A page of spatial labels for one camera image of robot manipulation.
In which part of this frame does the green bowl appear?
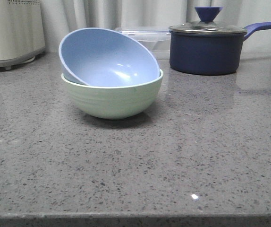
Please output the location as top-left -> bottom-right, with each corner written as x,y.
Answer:
61,70 -> 163,120

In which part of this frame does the blue bowl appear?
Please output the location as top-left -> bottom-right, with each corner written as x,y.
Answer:
58,28 -> 160,87

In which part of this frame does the clear plastic lidded container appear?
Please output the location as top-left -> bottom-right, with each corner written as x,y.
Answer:
114,26 -> 171,60

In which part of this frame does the blue saucepan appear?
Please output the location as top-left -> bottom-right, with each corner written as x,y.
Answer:
169,21 -> 271,76

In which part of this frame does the glass pot lid blue knob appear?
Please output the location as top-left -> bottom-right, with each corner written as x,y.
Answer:
169,6 -> 246,35

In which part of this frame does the white curtain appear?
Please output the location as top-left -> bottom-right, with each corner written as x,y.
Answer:
40,0 -> 271,52

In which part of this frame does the cream toaster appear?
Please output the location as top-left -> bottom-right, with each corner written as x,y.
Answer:
0,0 -> 45,70

